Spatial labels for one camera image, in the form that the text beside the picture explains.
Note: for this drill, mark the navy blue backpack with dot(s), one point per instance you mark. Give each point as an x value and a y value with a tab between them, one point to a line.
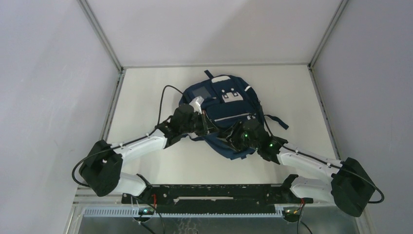
228	100

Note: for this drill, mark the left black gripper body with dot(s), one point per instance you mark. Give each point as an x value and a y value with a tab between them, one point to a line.
197	125

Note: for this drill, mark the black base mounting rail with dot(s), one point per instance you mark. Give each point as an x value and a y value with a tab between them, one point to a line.
217	198

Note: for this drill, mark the white slotted cable duct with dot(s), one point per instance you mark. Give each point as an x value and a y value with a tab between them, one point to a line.
146	212

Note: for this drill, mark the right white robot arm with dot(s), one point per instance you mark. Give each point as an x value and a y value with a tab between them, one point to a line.
342	183

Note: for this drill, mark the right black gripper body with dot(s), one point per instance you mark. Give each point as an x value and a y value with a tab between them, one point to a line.
240	139

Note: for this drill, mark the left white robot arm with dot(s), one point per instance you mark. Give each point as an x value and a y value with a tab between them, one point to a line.
102	168

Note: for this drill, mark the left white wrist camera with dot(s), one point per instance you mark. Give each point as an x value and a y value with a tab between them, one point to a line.
196	104

